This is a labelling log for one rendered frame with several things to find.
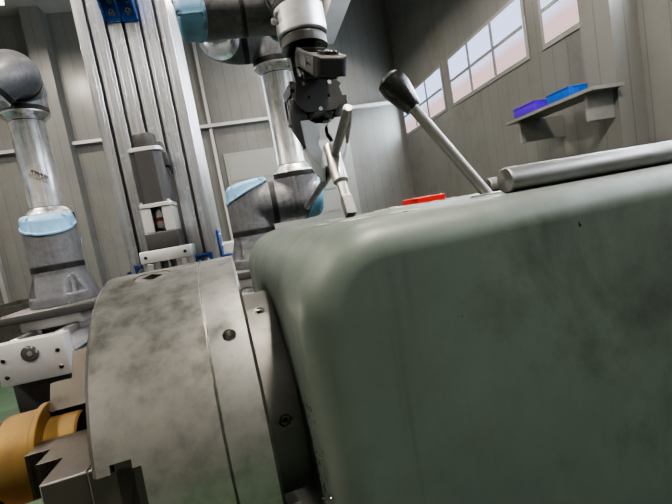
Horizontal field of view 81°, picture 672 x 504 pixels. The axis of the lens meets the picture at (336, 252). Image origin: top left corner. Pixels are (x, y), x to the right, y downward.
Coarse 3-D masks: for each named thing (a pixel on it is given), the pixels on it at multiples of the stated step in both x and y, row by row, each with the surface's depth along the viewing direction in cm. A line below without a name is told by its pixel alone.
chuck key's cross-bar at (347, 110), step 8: (344, 112) 48; (344, 120) 49; (344, 128) 50; (336, 136) 52; (344, 136) 52; (336, 144) 53; (336, 152) 55; (328, 168) 58; (328, 176) 60; (320, 184) 64; (320, 192) 68; (312, 200) 73
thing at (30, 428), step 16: (16, 416) 39; (32, 416) 38; (48, 416) 40; (64, 416) 40; (80, 416) 43; (0, 432) 37; (16, 432) 37; (32, 432) 37; (48, 432) 38; (64, 432) 38; (0, 448) 36; (16, 448) 36; (32, 448) 36; (0, 464) 35; (16, 464) 36; (0, 480) 35; (16, 480) 36; (0, 496) 35; (16, 496) 36; (32, 496) 37
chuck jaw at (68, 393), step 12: (84, 348) 44; (72, 360) 43; (84, 360) 43; (72, 372) 42; (84, 372) 42; (60, 384) 41; (72, 384) 42; (84, 384) 42; (60, 396) 41; (72, 396) 41; (84, 396) 41; (60, 408) 40; (72, 408) 41
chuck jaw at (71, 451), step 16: (80, 432) 37; (48, 448) 35; (64, 448) 34; (80, 448) 34; (32, 464) 34; (48, 464) 32; (64, 464) 31; (80, 464) 30; (128, 464) 28; (32, 480) 34; (48, 480) 29; (64, 480) 29; (80, 480) 29; (96, 480) 29; (112, 480) 28; (128, 480) 28; (48, 496) 28; (64, 496) 28; (80, 496) 29; (96, 496) 29; (112, 496) 28; (128, 496) 28; (144, 496) 29
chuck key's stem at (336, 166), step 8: (328, 144) 56; (328, 152) 56; (328, 160) 56; (336, 160) 55; (336, 168) 55; (344, 168) 55; (336, 176) 54; (344, 176) 54; (336, 184) 55; (344, 184) 54; (344, 192) 54; (344, 200) 53; (352, 200) 53; (344, 208) 53; (352, 208) 53; (352, 216) 54
